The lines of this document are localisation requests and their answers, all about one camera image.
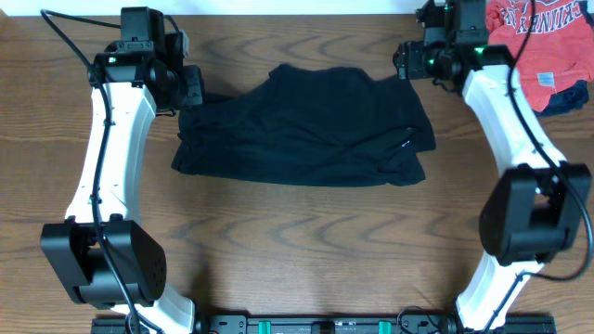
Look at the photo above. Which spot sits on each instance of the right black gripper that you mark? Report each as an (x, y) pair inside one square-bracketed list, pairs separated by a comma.
[(408, 64)]

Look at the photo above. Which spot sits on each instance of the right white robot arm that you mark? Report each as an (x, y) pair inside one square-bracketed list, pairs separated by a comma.
[(540, 199)]

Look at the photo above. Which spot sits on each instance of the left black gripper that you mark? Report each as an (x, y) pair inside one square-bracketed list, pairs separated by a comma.
[(192, 73)]

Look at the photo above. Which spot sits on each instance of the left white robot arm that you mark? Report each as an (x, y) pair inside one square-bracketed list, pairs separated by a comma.
[(100, 253)]

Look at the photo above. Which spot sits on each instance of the black t-shirt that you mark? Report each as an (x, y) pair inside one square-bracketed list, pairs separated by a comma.
[(334, 127)]

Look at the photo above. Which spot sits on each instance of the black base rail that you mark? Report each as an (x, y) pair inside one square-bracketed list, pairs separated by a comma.
[(413, 322)]

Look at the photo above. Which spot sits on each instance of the navy blue garment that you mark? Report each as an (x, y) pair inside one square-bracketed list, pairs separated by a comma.
[(574, 97)]

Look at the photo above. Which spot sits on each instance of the red printed t-shirt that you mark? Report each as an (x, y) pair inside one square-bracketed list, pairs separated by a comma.
[(554, 41)]

